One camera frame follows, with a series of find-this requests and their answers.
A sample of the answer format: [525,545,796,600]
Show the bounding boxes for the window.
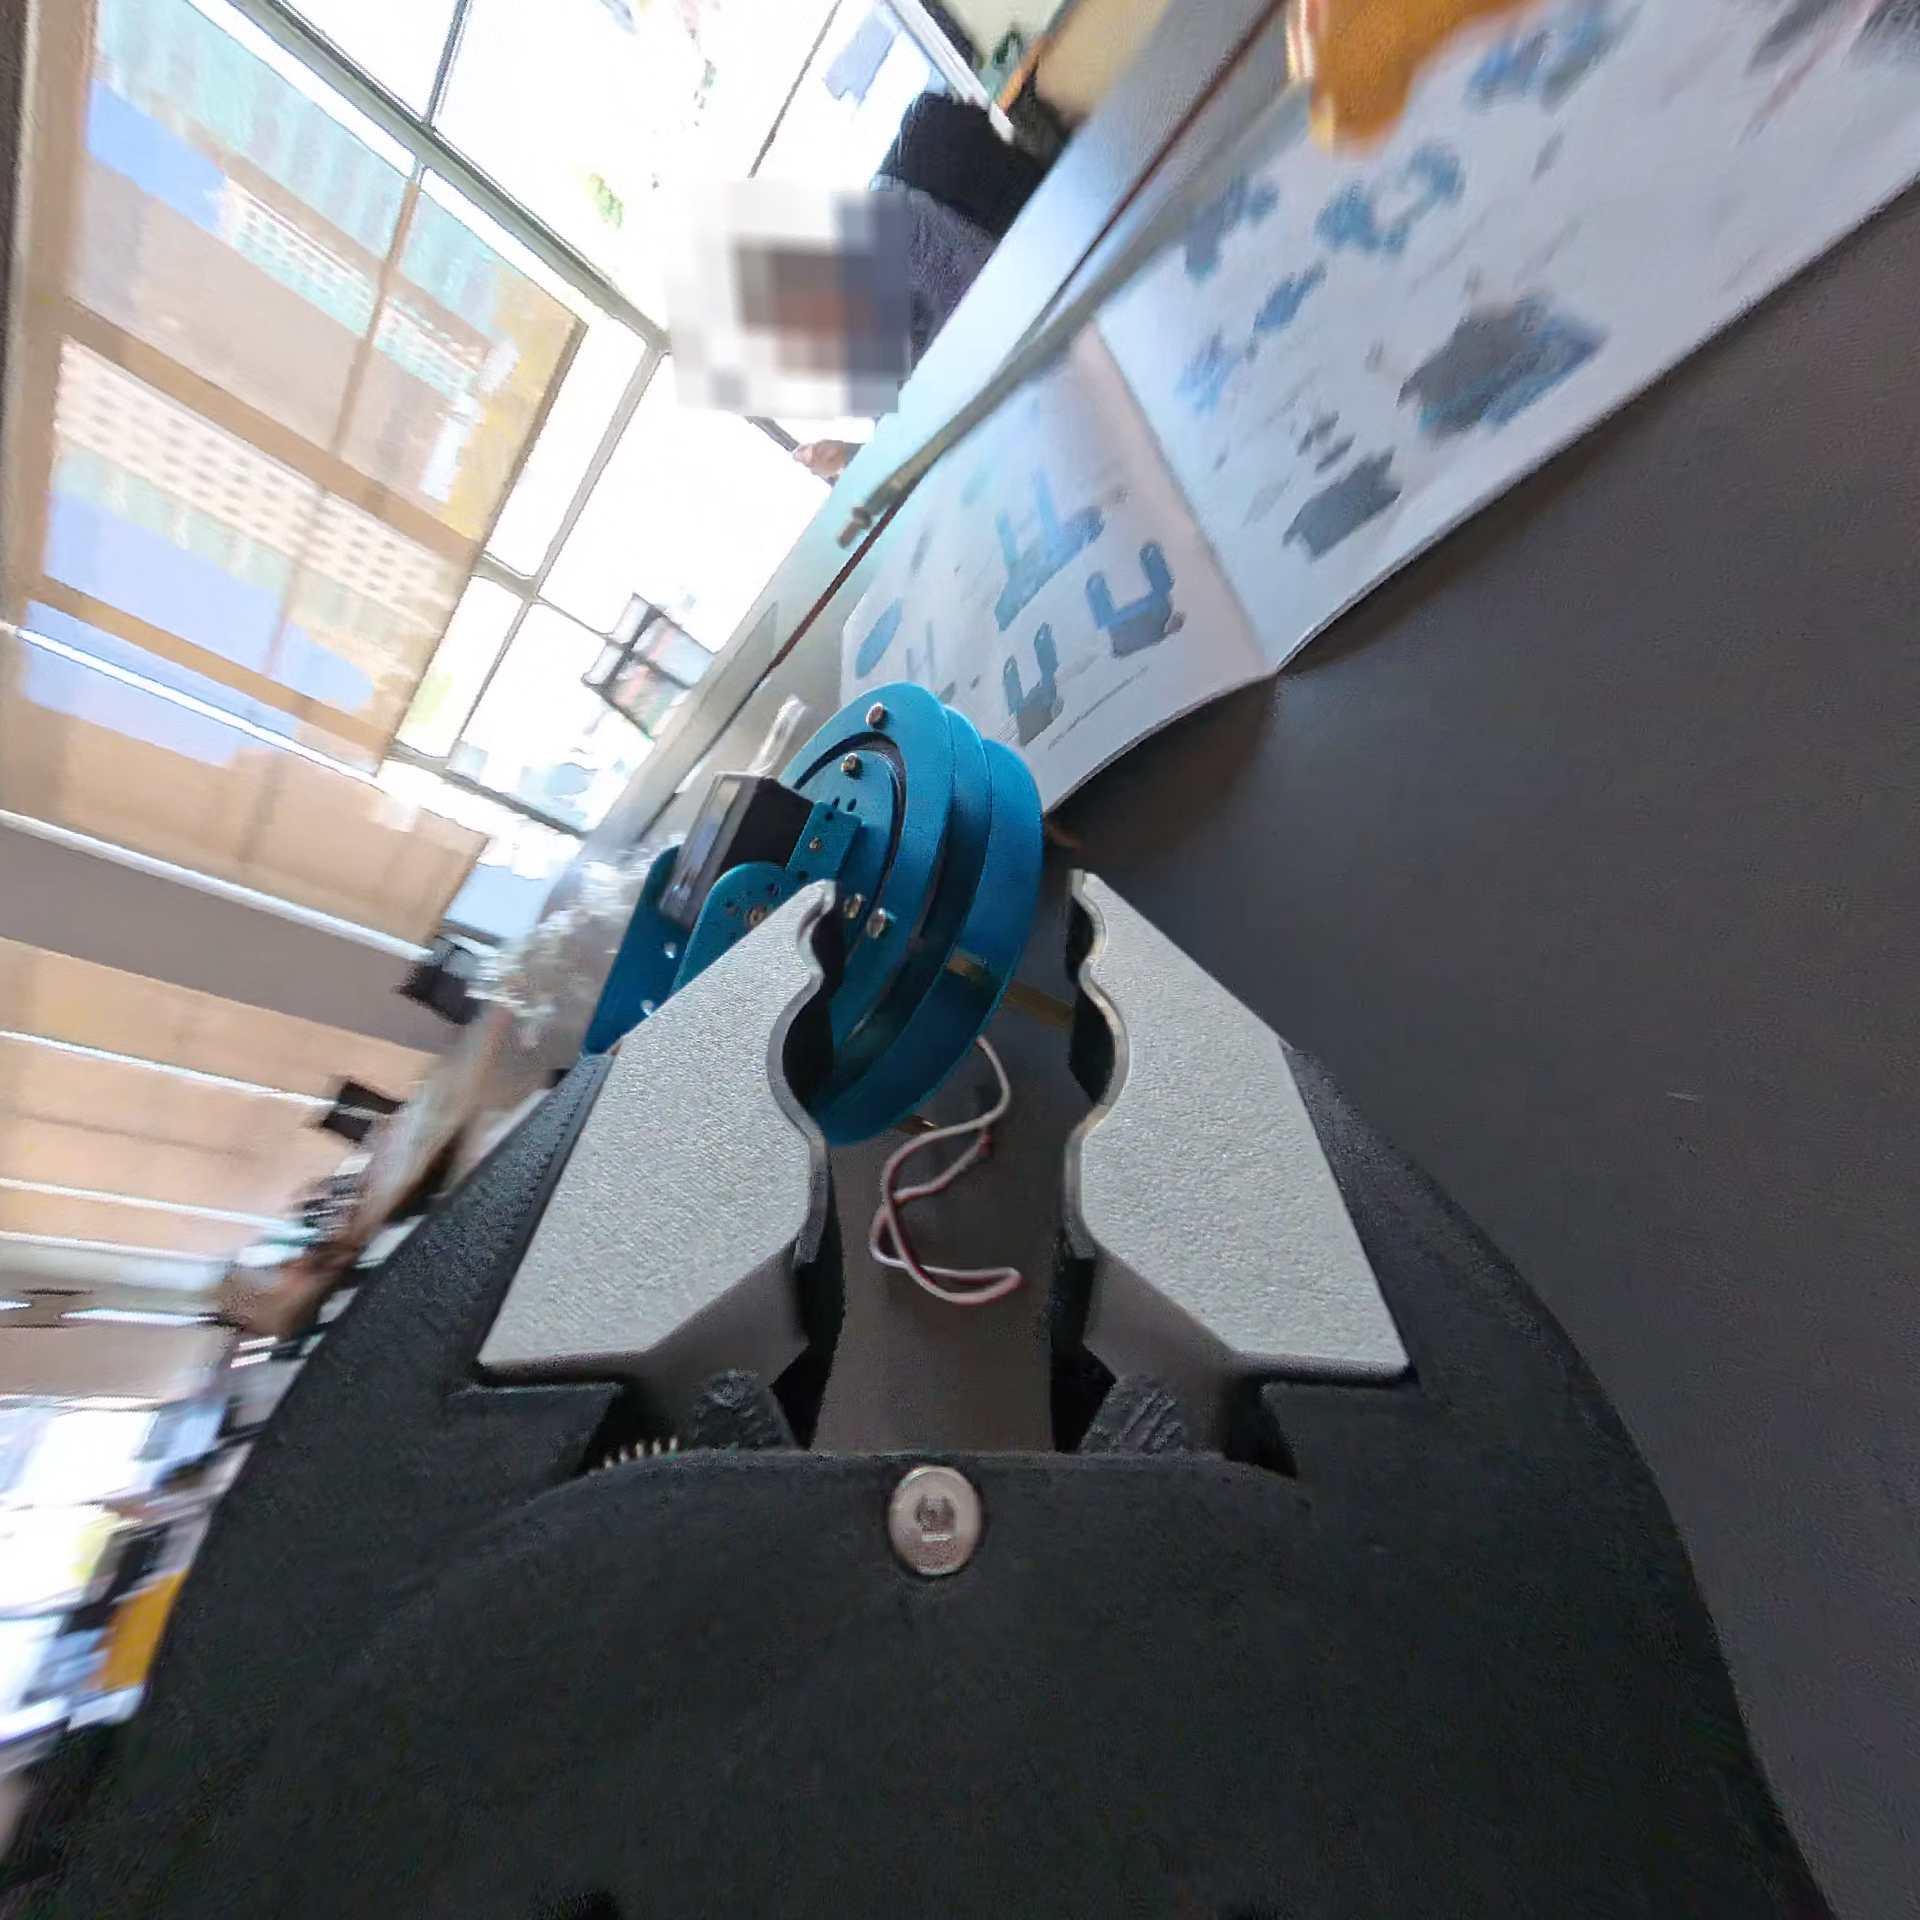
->
[269,0,963,842]

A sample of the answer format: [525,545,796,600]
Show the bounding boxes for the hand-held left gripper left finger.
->
[477,881,839,1450]

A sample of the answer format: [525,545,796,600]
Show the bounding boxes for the red white servo wires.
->
[871,1036,1029,1305]

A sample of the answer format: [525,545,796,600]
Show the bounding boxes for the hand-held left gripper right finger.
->
[1050,871,1412,1453]

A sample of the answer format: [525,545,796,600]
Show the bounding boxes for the crumpled clear plastic wrap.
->
[486,863,639,1059]

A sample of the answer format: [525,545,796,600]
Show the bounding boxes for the black mesh chair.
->
[582,594,717,737]

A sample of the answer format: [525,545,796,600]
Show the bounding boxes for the beige roller blind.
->
[0,0,589,963]

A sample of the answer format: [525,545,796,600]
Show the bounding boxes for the printed instruction sheet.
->
[839,0,1920,811]

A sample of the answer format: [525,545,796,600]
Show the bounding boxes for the dark grey desk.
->
[591,0,1920,1920]

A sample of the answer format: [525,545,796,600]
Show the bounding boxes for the blue toy robot arm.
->
[582,681,1077,1151]

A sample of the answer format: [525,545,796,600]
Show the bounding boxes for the orange handled screwdriver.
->
[837,0,1520,545]

